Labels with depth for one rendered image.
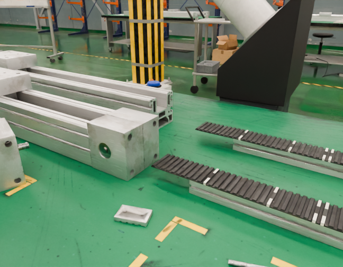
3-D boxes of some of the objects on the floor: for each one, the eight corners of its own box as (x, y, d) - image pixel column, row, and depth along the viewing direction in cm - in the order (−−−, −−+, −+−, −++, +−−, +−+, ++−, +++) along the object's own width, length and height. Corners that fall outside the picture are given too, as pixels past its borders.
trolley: (269, 89, 393) (281, 6, 351) (267, 101, 346) (280, 7, 304) (195, 82, 425) (197, 6, 384) (183, 92, 378) (184, 6, 337)
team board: (-18, 60, 580) (-48, -57, 500) (1, 56, 625) (-25, -52, 545) (51, 63, 551) (31, -61, 471) (65, 59, 596) (49, -55, 516)
